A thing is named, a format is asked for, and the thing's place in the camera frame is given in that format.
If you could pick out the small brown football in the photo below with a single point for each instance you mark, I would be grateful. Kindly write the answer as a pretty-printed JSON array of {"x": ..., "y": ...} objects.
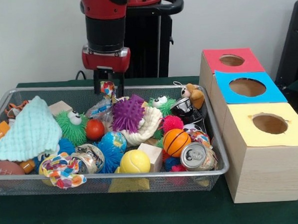
[{"x": 4, "y": 168}]

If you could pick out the clear mesh bin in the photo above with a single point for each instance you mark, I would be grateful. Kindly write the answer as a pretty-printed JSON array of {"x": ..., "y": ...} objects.
[{"x": 118, "y": 186}]

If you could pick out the small orange basketball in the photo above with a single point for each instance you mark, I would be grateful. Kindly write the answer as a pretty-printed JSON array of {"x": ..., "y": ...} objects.
[{"x": 176, "y": 142}]

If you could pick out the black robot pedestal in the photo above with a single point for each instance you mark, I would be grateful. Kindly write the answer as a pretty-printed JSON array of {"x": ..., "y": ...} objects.
[{"x": 150, "y": 46}]

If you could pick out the black office chair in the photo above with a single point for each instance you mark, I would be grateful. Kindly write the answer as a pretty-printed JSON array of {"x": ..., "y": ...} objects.
[{"x": 293, "y": 49}]

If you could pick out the yellow tennis ball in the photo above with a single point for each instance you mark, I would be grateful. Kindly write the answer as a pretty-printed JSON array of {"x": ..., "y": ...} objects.
[{"x": 135, "y": 161}]

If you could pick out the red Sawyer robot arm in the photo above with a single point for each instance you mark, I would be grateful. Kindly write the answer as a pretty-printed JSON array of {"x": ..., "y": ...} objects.
[{"x": 107, "y": 24}]

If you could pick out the orange plastic building block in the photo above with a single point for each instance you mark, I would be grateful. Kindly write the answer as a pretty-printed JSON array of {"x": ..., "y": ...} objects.
[{"x": 1, "y": 130}]

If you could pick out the wooden box with three holes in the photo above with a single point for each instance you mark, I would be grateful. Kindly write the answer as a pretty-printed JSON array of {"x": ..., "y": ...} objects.
[{"x": 267, "y": 171}]

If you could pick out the mint green knitted cloth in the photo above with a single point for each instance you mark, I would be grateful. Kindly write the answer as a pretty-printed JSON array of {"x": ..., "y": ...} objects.
[{"x": 27, "y": 133}]

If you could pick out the clear plastic packet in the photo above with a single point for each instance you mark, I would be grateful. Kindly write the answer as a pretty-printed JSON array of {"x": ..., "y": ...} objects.
[{"x": 100, "y": 109}]

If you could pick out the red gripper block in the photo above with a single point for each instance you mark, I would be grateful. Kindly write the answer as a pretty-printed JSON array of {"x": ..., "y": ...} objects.
[{"x": 106, "y": 61}]

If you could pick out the colourful polka dot cloth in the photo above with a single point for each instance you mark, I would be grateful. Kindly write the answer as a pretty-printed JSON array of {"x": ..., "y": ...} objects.
[{"x": 108, "y": 89}]

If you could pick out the green fuzzy toy with eyes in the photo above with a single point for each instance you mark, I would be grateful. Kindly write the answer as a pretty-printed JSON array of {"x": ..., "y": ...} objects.
[{"x": 72, "y": 127}]

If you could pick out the silver drink can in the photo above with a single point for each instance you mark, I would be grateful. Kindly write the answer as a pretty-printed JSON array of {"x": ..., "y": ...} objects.
[{"x": 197, "y": 156}]

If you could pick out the dark green table cloth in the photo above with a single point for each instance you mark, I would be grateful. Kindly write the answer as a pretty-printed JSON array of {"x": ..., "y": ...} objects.
[{"x": 119, "y": 214}]

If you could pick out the purple spiky ball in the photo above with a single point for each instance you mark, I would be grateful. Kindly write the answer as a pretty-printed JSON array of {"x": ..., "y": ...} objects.
[{"x": 128, "y": 114}]

